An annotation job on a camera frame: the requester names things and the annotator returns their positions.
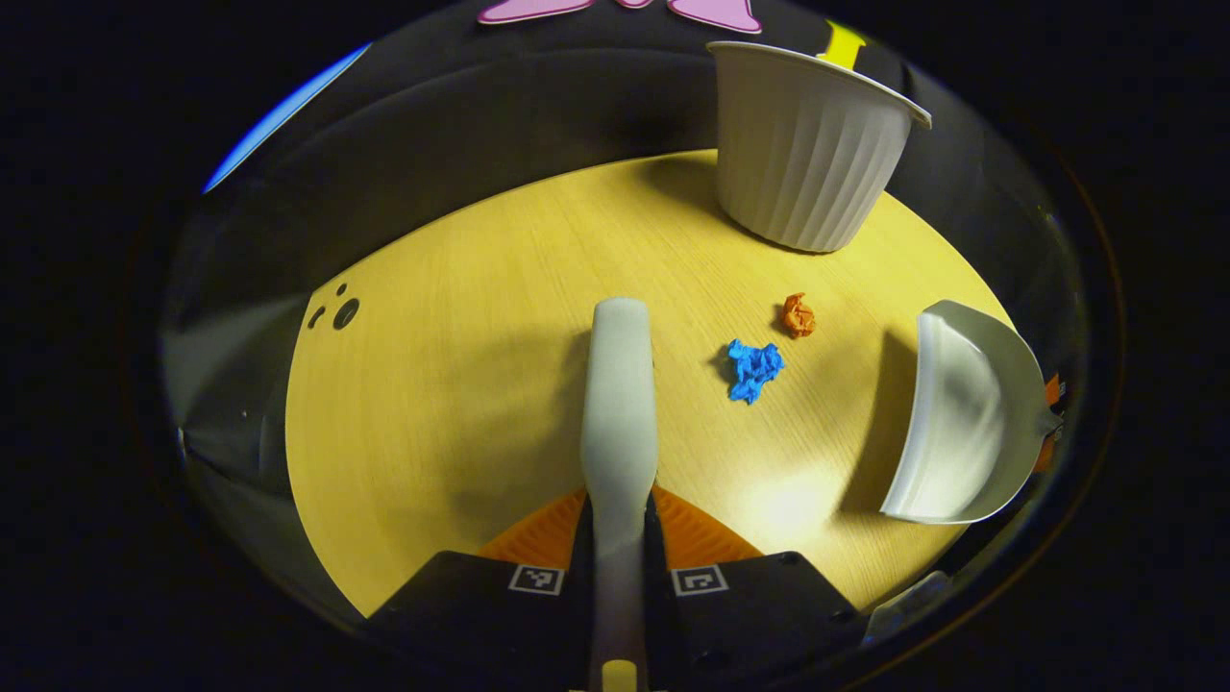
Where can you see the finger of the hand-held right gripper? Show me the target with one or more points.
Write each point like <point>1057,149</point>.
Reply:
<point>1053,389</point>
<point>1045,454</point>

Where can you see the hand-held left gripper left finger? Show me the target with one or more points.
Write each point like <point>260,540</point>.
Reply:
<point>480,615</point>

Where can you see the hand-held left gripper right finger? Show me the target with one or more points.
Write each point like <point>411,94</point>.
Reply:
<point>759,615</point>

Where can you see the white dustpan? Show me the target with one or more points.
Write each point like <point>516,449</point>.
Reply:
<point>961,423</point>

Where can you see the blue paper scrap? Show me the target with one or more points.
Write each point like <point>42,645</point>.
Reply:
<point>752,370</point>

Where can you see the small white broom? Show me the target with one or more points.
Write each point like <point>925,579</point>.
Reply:
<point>620,404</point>

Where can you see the orange paper scrap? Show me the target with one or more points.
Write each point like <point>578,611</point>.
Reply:
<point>798,315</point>

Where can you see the white ribbed garbage bin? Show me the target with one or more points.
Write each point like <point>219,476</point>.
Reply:
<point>798,163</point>

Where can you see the black backdrop cloth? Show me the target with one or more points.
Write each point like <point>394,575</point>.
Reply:
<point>538,106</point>

